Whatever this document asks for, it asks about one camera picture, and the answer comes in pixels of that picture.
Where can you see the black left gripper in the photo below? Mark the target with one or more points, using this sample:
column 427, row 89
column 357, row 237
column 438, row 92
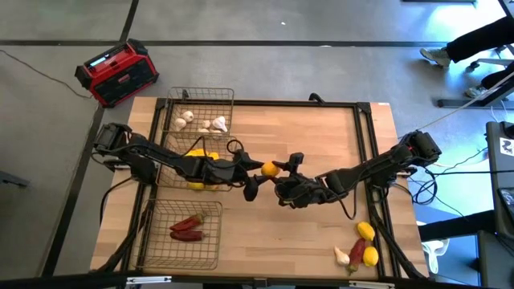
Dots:
column 225, row 172

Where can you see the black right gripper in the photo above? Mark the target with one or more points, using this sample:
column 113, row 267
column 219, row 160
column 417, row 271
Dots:
column 305, row 190

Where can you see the round orange fruit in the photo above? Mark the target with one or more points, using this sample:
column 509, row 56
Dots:
column 270, row 169

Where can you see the yellow lemon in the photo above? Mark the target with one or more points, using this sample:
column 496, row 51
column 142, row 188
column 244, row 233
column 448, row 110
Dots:
column 366, row 231
column 196, row 186
column 370, row 256
column 194, row 152
column 213, row 155

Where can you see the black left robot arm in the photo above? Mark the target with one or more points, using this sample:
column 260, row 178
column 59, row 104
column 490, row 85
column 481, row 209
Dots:
column 160, row 156

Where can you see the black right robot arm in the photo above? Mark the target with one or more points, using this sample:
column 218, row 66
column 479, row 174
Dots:
column 381, row 164

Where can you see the red and black radio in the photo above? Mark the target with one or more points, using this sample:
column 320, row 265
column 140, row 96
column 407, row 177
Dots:
column 116, row 74

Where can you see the white floor object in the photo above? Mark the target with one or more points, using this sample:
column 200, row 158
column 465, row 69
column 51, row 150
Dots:
column 435, row 249

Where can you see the black floor beam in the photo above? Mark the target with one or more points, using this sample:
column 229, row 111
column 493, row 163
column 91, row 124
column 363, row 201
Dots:
column 454, row 226

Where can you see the thin white pole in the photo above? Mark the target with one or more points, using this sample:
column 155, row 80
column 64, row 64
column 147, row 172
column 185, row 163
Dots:
column 454, row 106

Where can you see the black desk foot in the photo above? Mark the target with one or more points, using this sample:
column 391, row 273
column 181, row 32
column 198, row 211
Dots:
column 462, row 103

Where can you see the dark grey desk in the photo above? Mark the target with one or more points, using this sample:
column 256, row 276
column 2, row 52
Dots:
column 498, row 180

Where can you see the dark grey floor object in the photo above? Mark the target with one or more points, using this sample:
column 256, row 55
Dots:
column 14, row 179

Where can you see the black office chair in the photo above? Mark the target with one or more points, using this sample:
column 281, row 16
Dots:
column 490, row 62

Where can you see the person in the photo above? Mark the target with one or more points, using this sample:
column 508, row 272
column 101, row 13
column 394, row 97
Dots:
column 482, row 38

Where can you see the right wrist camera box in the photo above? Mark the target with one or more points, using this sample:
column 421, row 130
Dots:
column 296, row 158

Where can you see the black aluminium table frame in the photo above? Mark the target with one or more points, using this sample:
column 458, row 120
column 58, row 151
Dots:
column 273, row 102

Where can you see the black frame clamp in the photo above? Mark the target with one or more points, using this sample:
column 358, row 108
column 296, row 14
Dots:
column 317, row 98

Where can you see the silver frame bracket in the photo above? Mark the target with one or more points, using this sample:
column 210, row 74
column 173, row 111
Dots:
column 148, row 280
column 371, row 285

